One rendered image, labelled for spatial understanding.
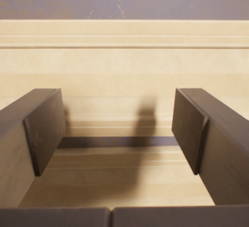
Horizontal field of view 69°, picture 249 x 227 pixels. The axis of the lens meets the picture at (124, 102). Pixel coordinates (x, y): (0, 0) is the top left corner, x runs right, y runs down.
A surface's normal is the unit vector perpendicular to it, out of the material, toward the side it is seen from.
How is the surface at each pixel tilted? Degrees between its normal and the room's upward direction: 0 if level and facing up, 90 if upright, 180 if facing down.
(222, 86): 0
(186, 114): 90
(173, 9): 0
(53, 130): 90
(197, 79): 0
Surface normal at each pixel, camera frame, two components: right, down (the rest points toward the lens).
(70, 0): 0.01, 0.36
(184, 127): -1.00, 0.00
